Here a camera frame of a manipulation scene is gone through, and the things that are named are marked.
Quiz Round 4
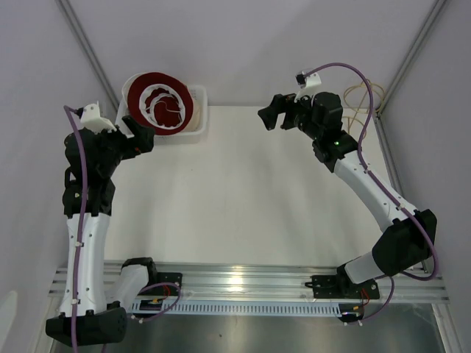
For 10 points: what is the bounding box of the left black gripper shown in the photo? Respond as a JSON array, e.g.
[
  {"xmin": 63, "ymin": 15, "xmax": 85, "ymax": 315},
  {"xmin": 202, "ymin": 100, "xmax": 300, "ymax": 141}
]
[{"xmin": 89, "ymin": 115, "xmax": 154, "ymax": 177}]

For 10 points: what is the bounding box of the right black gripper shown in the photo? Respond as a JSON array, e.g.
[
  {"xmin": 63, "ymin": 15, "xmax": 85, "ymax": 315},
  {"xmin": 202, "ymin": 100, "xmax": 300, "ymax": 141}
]
[{"xmin": 257, "ymin": 88, "xmax": 322, "ymax": 141}]

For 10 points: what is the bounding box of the dark red bucket hat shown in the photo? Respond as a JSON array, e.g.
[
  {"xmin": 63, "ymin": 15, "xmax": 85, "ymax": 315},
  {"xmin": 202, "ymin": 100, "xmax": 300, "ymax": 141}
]
[{"xmin": 127, "ymin": 74, "xmax": 193, "ymax": 136}]

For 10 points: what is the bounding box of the white bucket hat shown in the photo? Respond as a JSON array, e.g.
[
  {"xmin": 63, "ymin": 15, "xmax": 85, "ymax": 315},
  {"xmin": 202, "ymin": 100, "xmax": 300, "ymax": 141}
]
[{"xmin": 121, "ymin": 71, "xmax": 185, "ymax": 107}]

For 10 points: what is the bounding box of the beige bucket hat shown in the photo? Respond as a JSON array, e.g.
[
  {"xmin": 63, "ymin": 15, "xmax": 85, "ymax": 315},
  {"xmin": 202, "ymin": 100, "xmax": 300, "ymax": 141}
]
[{"xmin": 183, "ymin": 99, "xmax": 201, "ymax": 132}]

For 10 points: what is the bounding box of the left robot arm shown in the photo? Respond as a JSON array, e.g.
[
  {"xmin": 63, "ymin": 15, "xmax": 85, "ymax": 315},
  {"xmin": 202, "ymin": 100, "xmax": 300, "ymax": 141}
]
[{"xmin": 46, "ymin": 115, "xmax": 159, "ymax": 350}]

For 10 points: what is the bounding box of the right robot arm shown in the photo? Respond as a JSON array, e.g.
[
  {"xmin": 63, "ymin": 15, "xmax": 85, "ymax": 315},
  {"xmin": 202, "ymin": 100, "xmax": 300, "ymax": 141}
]
[{"xmin": 258, "ymin": 92, "xmax": 437, "ymax": 299}]

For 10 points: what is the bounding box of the white plastic basket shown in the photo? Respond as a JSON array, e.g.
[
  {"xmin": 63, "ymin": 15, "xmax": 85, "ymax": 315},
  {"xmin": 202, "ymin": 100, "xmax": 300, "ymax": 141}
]
[{"xmin": 116, "ymin": 72, "xmax": 208, "ymax": 144}]

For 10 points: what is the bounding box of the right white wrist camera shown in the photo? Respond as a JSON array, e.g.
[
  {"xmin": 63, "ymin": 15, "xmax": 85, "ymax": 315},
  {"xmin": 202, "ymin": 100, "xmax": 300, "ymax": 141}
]
[{"xmin": 294, "ymin": 68, "xmax": 322, "ymax": 101}]

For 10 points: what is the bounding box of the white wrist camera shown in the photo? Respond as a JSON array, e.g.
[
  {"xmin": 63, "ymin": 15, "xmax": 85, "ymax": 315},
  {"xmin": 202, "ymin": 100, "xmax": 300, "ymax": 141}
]
[
  {"xmin": 294, "ymin": 68, "xmax": 322, "ymax": 101},
  {"xmin": 75, "ymin": 101, "xmax": 117, "ymax": 135}
]

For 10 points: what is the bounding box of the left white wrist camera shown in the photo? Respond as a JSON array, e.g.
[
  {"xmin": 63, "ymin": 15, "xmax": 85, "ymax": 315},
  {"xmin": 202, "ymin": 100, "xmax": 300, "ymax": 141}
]
[{"xmin": 75, "ymin": 101, "xmax": 117, "ymax": 135}]

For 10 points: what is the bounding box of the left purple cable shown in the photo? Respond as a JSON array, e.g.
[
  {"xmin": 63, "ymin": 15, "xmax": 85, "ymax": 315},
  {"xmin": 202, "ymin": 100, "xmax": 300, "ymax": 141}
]
[{"xmin": 63, "ymin": 104, "xmax": 182, "ymax": 349}]

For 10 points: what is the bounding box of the purple cable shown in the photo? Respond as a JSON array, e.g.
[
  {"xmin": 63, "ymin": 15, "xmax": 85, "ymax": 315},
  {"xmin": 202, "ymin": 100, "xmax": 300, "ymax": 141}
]
[
  {"xmin": 63, "ymin": 104, "xmax": 182, "ymax": 349},
  {"xmin": 305, "ymin": 63, "xmax": 442, "ymax": 327}
]

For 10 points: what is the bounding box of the gold wire hat stand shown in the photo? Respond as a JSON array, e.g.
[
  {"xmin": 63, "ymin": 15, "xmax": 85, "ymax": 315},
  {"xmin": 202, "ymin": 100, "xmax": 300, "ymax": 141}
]
[{"xmin": 342, "ymin": 82, "xmax": 386, "ymax": 132}]

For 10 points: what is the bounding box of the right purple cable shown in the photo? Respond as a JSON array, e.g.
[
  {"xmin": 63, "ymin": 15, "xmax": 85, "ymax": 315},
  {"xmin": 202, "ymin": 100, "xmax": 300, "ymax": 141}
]
[{"xmin": 305, "ymin": 63, "xmax": 442, "ymax": 327}]

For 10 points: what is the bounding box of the left aluminium frame post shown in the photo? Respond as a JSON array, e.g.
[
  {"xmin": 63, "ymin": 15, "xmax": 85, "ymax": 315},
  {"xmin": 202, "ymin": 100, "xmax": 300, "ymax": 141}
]
[{"xmin": 54, "ymin": 0, "xmax": 119, "ymax": 113}]

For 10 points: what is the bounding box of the aluminium frame post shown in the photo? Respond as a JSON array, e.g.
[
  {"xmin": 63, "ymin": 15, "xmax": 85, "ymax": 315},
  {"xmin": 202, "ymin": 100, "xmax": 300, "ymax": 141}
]
[
  {"xmin": 54, "ymin": 0, "xmax": 119, "ymax": 113},
  {"xmin": 376, "ymin": 0, "xmax": 450, "ymax": 118}
]

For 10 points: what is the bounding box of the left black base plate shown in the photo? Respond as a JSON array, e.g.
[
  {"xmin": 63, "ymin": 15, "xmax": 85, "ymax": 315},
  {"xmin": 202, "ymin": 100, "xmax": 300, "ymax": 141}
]
[{"xmin": 144, "ymin": 272, "xmax": 183, "ymax": 297}]

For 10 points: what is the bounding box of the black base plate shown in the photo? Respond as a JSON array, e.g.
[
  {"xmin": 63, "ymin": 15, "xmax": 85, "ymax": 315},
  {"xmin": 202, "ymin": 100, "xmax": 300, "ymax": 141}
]
[
  {"xmin": 304, "ymin": 275, "xmax": 380, "ymax": 299},
  {"xmin": 144, "ymin": 272, "xmax": 183, "ymax": 297}
]

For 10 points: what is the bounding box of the aluminium mounting rail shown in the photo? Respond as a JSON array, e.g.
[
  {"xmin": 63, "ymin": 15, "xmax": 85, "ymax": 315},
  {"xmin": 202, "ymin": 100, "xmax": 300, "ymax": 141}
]
[{"xmin": 49, "ymin": 260, "xmax": 450, "ymax": 304}]

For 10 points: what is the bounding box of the white slotted cable duct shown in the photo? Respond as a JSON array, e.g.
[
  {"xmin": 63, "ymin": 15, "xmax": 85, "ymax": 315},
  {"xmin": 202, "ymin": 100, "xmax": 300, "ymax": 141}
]
[{"xmin": 129, "ymin": 300, "xmax": 343, "ymax": 316}]

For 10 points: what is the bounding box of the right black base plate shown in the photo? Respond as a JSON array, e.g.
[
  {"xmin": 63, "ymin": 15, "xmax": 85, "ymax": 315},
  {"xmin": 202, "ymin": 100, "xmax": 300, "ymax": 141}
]
[{"xmin": 304, "ymin": 275, "xmax": 380, "ymax": 299}]

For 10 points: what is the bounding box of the right aluminium frame post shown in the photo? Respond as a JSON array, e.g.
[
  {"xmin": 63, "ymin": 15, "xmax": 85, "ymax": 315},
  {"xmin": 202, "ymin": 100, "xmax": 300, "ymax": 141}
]
[{"xmin": 376, "ymin": 0, "xmax": 450, "ymax": 118}]

